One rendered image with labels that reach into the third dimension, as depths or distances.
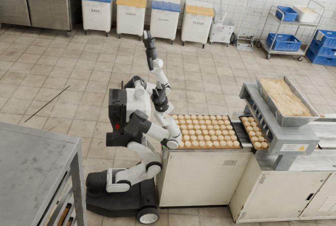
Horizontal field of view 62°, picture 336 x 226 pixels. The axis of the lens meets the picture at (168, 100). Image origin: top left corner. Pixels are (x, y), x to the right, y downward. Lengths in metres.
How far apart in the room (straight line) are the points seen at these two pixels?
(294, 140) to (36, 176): 1.74
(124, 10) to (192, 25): 1.31
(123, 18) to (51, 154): 4.80
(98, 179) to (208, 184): 0.98
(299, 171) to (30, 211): 2.07
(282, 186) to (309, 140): 0.54
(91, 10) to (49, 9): 0.71
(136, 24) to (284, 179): 4.02
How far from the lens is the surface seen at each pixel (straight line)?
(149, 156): 2.37
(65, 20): 5.49
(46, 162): 0.82
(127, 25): 5.56
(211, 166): 2.40
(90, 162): 3.19
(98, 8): 5.53
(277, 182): 2.51
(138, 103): 1.95
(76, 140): 0.86
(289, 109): 2.20
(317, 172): 2.57
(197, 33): 5.61
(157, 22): 5.49
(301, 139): 2.18
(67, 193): 1.04
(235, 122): 2.53
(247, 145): 2.34
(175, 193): 2.62
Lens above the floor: 2.43
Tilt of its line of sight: 36 degrees down
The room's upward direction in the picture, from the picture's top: 9 degrees clockwise
